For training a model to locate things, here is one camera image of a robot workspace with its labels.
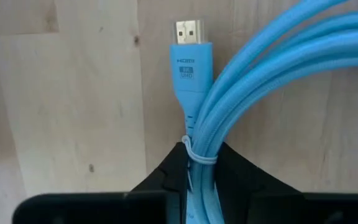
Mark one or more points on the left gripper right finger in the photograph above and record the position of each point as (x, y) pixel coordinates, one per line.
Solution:
(247, 186)

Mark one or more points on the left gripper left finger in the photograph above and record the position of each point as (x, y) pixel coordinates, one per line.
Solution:
(166, 186)

